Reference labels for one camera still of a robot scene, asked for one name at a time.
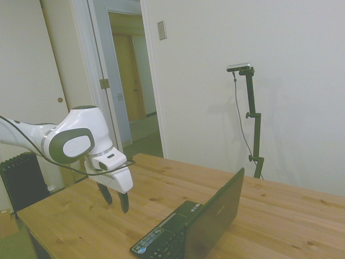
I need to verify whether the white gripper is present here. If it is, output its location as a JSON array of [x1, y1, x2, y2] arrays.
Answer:
[[84, 158, 134, 215]]

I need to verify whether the black laptop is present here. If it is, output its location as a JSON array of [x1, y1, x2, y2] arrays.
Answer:
[[129, 167, 246, 259]]

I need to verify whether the black radiator heater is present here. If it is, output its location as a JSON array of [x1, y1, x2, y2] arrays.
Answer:
[[0, 152, 51, 213]]

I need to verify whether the brown cardboard box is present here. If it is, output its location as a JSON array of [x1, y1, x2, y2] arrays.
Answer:
[[0, 208, 20, 239]]

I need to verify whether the wooden hallway door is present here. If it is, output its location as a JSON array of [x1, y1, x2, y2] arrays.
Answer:
[[112, 33, 147, 122]]

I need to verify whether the white open door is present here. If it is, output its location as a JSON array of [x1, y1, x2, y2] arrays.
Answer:
[[88, 0, 133, 148]]

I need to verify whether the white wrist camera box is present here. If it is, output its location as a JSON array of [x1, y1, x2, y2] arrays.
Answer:
[[91, 147, 128, 172]]

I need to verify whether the open wooden box frame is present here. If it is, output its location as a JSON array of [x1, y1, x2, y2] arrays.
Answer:
[[61, 161, 90, 187]]

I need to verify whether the grey camera cable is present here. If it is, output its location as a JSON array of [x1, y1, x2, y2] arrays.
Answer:
[[232, 72, 257, 170]]

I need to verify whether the black camera stand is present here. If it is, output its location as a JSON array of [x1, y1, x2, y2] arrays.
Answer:
[[238, 67, 265, 180]]

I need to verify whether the grey wall switch plate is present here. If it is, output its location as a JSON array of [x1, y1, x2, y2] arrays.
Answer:
[[157, 20, 168, 42]]

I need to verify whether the silver camera on stand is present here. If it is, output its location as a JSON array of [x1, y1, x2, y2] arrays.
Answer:
[[226, 62, 253, 73]]

